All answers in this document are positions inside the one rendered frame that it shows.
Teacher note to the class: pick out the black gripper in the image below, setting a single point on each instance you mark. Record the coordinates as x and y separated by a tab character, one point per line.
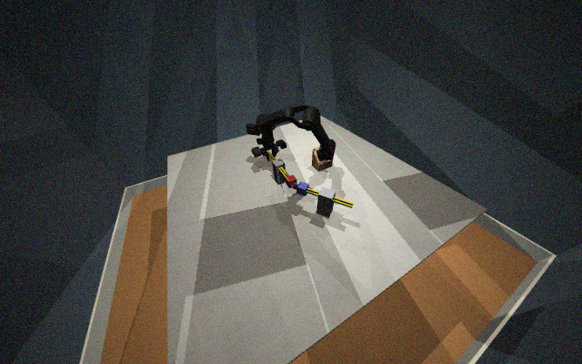
268	144

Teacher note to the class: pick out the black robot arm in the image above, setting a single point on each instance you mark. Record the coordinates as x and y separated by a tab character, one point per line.
265	124

